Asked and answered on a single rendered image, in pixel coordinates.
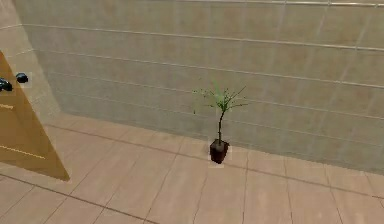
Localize green plant in dark pot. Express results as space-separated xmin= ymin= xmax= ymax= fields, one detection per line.
xmin=192 ymin=81 xmax=249 ymax=165

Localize tan wooden room door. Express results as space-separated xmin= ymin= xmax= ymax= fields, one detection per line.
xmin=0 ymin=50 xmax=71 ymax=182

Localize black door handle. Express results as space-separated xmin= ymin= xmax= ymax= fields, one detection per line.
xmin=15 ymin=72 xmax=30 ymax=85
xmin=0 ymin=77 xmax=14 ymax=93

